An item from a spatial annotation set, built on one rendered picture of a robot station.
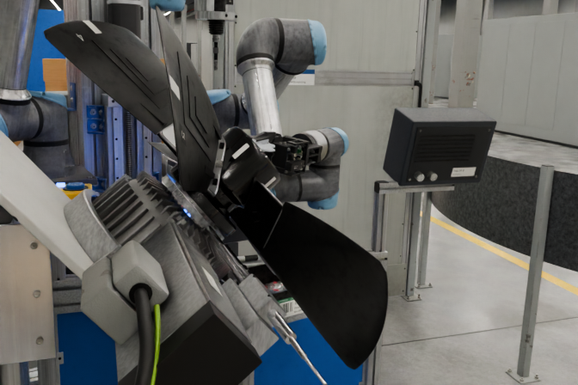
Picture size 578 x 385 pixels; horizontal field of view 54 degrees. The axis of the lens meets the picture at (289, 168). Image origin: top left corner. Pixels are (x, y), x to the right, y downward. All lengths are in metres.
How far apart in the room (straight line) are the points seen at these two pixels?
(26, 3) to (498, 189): 2.11
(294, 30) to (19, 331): 0.95
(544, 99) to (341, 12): 8.54
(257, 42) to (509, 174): 1.63
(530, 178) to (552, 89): 8.54
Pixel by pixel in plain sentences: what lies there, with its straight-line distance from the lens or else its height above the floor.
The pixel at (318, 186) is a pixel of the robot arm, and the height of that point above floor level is 1.08.
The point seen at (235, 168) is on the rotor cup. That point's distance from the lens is 0.88.
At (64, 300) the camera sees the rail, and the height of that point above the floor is 0.81.
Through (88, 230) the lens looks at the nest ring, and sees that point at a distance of 0.85.
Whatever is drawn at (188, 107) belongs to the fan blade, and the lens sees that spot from 0.68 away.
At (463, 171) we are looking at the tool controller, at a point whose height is 1.08.
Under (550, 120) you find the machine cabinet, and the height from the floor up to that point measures 0.40.
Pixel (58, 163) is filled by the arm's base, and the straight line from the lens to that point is 1.67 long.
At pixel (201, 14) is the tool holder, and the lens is 0.99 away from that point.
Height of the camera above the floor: 1.38
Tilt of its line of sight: 11 degrees down
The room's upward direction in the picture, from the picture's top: 2 degrees clockwise
